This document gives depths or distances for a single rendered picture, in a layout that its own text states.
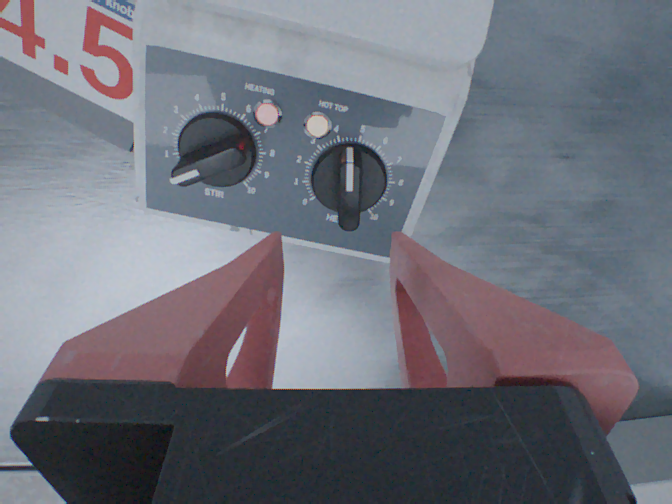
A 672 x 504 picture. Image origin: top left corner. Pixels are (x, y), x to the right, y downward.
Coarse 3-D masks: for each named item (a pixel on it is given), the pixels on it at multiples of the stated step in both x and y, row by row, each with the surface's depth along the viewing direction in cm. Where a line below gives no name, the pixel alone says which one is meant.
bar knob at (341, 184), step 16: (352, 144) 18; (320, 160) 18; (336, 160) 18; (352, 160) 16; (368, 160) 18; (320, 176) 18; (336, 176) 18; (352, 176) 16; (368, 176) 18; (384, 176) 18; (320, 192) 18; (336, 192) 18; (352, 192) 17; (368, 192) 18; (336, 208) 19; (352, 208) 17; (368, 208) 19; (352, 224) 18
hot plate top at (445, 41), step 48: (192, 0) 13; (240, 0) 14; (288, 0) 14; (336, 0) 14; (384, 0) 14; (432, 0) 14; (480, 0) 14; (384, 48) 14; (432, 48) 14; (480, 48) 15
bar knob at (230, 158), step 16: (208, 112) 17; (192, 128) 17; (208, 128) 17; (224, 128) 17; (240, 128) 17; (192, 144) 17; (208, 144) 17; (224, 144) 16; (240, 144) 16; (192, 160) 16; (208, 160) 16; (224, 160) 16; (240, 160) 16; (176, 176) 17; (192, 176) 17; (208, 176) 17; (224, 176) 18; (240, 176) 18
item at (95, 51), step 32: (0, 0) 18; (32, 0) 18; (64, 0) 18; (0, 32) 19; (32, 32) 19; (64, 32) 19; (96, 32) 18; (128, 32) 18; (64, 64) 20; (96, 64) 20; (128, 64) 19; (128, 96) 20
